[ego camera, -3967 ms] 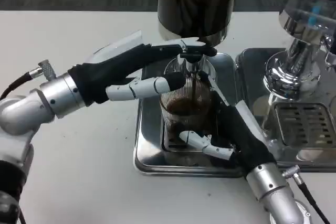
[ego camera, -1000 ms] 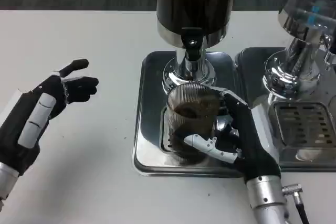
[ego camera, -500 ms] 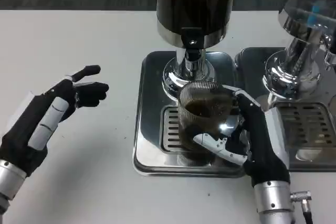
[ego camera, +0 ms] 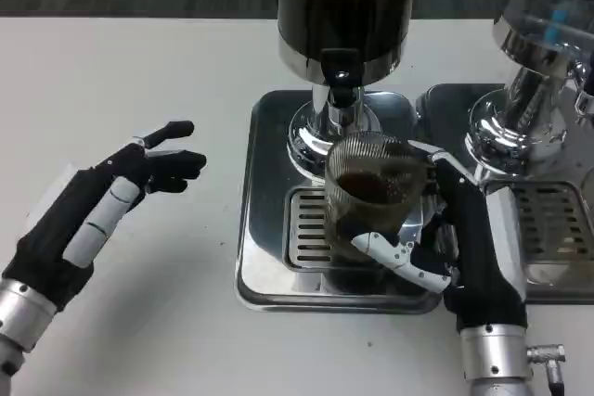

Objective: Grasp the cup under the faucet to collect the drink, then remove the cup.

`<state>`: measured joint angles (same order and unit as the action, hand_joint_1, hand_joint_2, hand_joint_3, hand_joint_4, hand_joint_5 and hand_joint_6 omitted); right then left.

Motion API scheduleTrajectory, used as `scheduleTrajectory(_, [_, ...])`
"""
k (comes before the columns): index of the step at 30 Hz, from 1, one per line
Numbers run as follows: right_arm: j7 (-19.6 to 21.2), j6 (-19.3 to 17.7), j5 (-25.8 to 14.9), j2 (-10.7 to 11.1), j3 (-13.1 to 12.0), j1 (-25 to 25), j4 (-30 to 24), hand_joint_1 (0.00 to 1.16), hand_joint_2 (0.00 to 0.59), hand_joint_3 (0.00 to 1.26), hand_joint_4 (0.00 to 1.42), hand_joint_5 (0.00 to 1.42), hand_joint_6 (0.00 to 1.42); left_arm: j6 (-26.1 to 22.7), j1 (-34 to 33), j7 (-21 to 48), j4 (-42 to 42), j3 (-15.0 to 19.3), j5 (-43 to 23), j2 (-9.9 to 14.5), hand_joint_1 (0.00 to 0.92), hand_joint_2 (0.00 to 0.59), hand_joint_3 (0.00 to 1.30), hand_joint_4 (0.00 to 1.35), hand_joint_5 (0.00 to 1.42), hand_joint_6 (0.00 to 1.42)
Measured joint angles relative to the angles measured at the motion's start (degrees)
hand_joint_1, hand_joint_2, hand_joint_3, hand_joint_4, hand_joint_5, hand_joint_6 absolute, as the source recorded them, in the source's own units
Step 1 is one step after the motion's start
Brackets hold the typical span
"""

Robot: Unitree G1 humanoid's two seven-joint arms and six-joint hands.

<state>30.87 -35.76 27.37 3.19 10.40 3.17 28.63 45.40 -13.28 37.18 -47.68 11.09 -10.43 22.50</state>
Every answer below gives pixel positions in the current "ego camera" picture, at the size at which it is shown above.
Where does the clear tank drink dispenser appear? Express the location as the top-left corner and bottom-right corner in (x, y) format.
(465, 0), (594, 185)

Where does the slotted steel drip grid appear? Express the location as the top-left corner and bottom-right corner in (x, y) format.
(508, 181), (594, 261)
(286, 185), (386, 272)

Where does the black dispenser tap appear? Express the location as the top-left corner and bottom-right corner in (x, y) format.
(321, 47), (361, 106)

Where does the clear ribbed glass cup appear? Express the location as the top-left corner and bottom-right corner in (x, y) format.
(324, 133), (426, 261)

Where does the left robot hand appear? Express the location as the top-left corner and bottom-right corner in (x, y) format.
(2, 120), (208, 313)

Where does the steel drip tray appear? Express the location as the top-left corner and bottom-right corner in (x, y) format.
(235, 89), (442, 313)
(415, 83), (594, 305)

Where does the dark tank drink dispenser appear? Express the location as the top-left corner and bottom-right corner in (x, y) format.
(277, 0), (423, 180)

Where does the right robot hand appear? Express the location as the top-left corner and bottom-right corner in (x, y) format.
(350, 138), (530, 335)

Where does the chrome dispenser tap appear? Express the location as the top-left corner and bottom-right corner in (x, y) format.
(573, 61), (594, 128)

